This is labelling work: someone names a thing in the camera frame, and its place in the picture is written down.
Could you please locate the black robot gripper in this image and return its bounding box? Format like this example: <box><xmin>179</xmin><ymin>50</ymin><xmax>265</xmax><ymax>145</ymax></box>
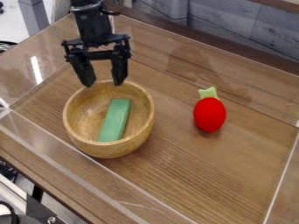
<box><xmin>61</xmin><ymin>0</ymin><xmax>131</xmax><ymax>88</ymax></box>

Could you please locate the brown wooden bowl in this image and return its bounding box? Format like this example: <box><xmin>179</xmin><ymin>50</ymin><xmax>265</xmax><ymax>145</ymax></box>
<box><xmin>61</xmin><ymin>80</ymin><xmax>155</xmax><ymax>158</ymax></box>

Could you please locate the green rectangular stick block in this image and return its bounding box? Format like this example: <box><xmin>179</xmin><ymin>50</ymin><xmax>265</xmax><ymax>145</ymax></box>
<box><xmin>97</xmin><ymin>98</ymin><xmax>131</xmax><ymax>142</ymax></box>

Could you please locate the red plush radish toy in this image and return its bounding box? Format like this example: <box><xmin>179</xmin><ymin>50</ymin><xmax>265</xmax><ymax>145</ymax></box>
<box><xmin>192</xmin><ymin>87</ymin><xmax>227</xmax><ymax>133</ymax></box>

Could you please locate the grey metal post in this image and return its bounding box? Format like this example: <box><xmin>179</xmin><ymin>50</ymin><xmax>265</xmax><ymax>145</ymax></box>
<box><xmin>17</xmin><ymin>0</ymin><xmax>49</xmax><ymax>36</ymax></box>

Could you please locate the clear acrylic tray enclosure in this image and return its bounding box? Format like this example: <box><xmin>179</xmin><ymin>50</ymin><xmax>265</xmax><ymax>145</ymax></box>
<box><xmin>0</xmin><ymin>17</ymin><xmax>299</xmax><ymax>224</ymax></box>

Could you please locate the black bracket with screw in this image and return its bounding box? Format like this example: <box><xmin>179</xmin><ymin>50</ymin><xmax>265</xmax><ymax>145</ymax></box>
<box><xmin>25</xmin><ymin>195</ymin><xmax>67</xmax><ymax>224</ymax></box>

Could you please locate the black cable bottom left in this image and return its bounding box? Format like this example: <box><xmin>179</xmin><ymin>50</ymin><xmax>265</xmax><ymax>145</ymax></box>
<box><xmin>0</xmin><ymin>200</ymin><xmax>21</xmax><ymax>224</ymax></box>

